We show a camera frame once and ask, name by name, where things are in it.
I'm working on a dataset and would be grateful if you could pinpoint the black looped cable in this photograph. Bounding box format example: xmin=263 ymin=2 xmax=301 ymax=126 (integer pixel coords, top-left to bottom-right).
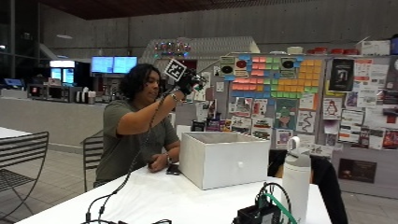
xmin=255 ymin=181 xmax=295 ymax=224

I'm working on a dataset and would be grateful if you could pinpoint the white cardboard box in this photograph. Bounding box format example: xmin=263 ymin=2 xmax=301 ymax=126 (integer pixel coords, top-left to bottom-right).
xmin=360 ymin=39 xmax=392 ymax=57

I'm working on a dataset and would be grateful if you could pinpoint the lit drinks fridge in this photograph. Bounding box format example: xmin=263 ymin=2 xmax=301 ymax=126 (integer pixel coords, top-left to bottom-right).
xmin=49 ymin=59 xmax=92 ymax=89

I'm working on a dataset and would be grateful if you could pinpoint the black electronic device box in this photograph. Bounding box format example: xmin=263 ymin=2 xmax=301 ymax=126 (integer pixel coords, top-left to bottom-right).
xmin=232 ymin=203 xmax=284 ymax=224

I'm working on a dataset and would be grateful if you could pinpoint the green cable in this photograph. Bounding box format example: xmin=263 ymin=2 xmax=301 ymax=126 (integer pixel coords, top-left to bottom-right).
xmin=263 ymin=192 xmax=299 ymax=224

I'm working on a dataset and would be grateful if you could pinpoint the the person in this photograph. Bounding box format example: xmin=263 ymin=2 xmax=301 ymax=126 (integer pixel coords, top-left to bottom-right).
xmin=94 ymin=63 xmax=184 ymax=189

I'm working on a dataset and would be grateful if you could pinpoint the black glove cable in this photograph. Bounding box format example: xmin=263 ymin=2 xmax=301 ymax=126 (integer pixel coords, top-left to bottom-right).
xmin=86 ymin=87 xmax=179 ymax=224

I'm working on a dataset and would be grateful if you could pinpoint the grey service counter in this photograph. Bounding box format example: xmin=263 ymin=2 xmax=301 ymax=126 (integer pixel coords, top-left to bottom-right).
xmin=0 ymin=88 xmax=110 ymax=154

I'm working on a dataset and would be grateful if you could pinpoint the white water bottle grey lid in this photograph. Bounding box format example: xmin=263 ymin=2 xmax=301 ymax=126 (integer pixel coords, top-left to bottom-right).
xmin=280 ymin=135 xmax=313 ymax=224

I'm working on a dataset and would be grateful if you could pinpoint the white side table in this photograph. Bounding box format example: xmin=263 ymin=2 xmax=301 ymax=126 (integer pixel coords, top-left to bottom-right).
xmin=0 ymin=126 xmax=34 ymax=140

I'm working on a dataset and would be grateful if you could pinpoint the black metal slatted chair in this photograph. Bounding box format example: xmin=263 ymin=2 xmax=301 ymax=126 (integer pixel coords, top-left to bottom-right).
xmin=0 ymin=131 xmax=51 ymax=219
xmin=82 ymin=130 xmax=104 ymax=193

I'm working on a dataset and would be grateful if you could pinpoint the block of coloured sticky notes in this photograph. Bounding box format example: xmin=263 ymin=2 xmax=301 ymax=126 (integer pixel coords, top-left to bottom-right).
xmin=223 ymin=54 xmax=324 ymax=100

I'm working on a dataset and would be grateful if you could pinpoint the white marker cube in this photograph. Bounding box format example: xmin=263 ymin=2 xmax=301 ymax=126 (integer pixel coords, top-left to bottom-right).
xmin=163 ymin=58 xmax=188 ymax=82

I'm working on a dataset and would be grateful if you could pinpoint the pair of blue wall screens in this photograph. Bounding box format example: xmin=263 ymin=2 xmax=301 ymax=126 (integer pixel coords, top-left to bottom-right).
xmin=90 ymin=55 xmax=140 ymax=75

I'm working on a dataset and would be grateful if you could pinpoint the black jacket on chair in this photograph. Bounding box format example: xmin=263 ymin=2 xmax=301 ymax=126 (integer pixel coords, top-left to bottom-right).
xmin=268 ymin=148 xmax=351 ymax=224

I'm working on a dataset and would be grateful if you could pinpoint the notice board with posters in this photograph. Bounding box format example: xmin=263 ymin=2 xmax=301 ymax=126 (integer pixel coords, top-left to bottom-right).
xmin=191 ymin=52 xmax=398 ymax=200

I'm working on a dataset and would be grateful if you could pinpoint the white open storage box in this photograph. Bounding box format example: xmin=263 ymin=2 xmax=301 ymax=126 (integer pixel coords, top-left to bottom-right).
xmin=179 ymin=131 xmax=273 ymax=191

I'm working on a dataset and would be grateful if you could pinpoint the row of red containers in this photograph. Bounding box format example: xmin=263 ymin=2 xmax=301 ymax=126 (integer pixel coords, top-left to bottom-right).
xmin=305 ymin=47 xmax=361 ymax=56

